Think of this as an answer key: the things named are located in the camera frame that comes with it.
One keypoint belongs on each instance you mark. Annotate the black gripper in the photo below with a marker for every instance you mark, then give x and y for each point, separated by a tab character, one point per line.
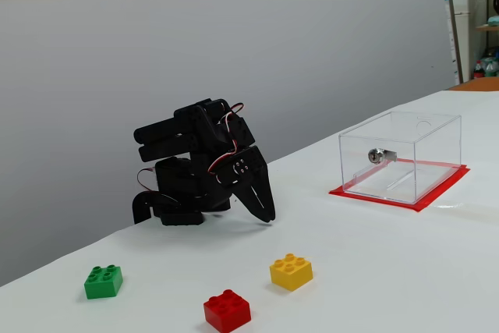
253	180

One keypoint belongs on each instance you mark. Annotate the green lego brick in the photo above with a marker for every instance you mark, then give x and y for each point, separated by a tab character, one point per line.
103	281

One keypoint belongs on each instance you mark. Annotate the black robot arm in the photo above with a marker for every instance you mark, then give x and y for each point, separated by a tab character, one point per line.
195	126

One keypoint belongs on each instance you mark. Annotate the black robot base with clamp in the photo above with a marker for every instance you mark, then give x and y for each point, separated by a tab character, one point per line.
175	192

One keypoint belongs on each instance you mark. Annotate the yellow lego brick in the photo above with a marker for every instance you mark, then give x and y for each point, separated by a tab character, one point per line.
291	271

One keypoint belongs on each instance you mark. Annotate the red lego brick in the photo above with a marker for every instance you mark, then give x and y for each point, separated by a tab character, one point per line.
227	310

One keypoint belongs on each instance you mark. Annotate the transparent plastic box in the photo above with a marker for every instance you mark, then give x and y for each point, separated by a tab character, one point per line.
401	153

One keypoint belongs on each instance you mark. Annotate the silver cylinder lock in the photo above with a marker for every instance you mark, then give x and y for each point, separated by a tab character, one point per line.
380	156

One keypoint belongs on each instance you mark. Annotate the orange table surface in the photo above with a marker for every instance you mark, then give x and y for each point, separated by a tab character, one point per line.
477	84

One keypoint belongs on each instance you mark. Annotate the red capped dark bottle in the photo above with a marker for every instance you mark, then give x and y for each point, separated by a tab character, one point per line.
478	71

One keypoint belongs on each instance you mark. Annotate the white cabinet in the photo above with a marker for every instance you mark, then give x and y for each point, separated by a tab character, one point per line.
462	36

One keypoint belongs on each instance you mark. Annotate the metal storage shelf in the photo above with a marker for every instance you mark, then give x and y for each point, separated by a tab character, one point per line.
452	17

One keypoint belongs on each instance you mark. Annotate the green plastic bottle pack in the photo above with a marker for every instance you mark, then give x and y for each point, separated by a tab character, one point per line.
492	66

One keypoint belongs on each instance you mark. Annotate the teal bundle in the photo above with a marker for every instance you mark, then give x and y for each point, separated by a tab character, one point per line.
494	21

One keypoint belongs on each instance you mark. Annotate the red tape frame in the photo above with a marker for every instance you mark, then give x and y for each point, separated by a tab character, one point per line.
374	198

